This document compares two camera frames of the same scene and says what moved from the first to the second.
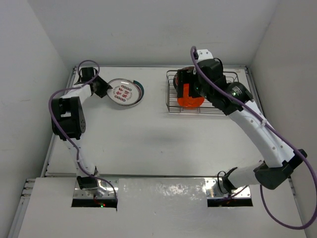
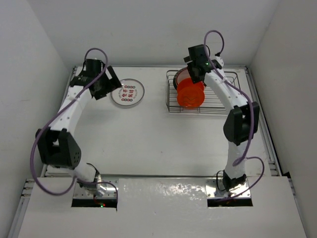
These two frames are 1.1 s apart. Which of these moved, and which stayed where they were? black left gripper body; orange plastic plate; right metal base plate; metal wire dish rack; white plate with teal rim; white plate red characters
Moved: white plate red characters; black left gripper body
Stayed: white plate with teal rim; right metal base plate; metal wire dish rack; orange plastic plate
